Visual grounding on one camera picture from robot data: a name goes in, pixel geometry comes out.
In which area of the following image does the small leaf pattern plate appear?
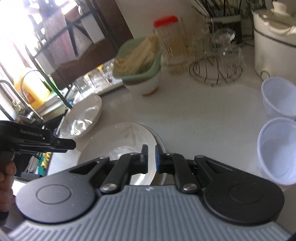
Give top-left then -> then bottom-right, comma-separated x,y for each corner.
78,123 -> 157,185

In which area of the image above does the deep leaf pattern plate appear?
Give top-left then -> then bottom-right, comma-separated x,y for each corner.
60,95 -> 102,139

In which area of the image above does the bluish plastic bowl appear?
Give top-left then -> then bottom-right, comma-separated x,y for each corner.
257,118 -> 295,186
261,77 -> 296,121

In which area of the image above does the person's left hand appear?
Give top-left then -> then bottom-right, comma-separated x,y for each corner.
0,161 -> 16,212

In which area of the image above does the small steel faucet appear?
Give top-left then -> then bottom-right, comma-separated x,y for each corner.
21,69 -> 75,110

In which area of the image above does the tall steel faucet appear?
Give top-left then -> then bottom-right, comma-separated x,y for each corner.
1,80 -> 44,125

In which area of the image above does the yellow cloth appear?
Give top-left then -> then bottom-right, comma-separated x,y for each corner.
41,152 -> 52,169

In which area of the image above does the orange detergent bottle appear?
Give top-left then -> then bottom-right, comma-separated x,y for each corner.
13,70 -> 50,110

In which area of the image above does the white bowl under basket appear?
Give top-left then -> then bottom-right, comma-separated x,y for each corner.
123,68 -> 162,96

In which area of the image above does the white drip tray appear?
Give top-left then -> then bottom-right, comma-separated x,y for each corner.
69,58 -> 125,96

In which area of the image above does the dry noodles bundle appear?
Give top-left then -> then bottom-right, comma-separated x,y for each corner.
114,34 -> 159,76

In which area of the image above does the green noodle basket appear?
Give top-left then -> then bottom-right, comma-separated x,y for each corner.
112,34 -> 162,82

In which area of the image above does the black knife rack shelf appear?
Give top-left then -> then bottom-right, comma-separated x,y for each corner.
25,0 -> 135,110

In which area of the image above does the red lid glass jar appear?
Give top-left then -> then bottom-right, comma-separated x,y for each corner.
153,15 -> 188,75

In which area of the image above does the wooden cutting board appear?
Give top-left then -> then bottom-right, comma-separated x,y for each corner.
51,0 -> 133,88

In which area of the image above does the chopstick holder with chopsticks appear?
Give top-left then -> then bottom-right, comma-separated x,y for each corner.
189,0 -> 243,44

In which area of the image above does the white electric cooking pot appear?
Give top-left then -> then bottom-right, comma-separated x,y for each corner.
252,1 -> 295,83

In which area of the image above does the wire glass holder rack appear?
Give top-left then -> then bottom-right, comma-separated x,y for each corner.
189,20 -> 244,87

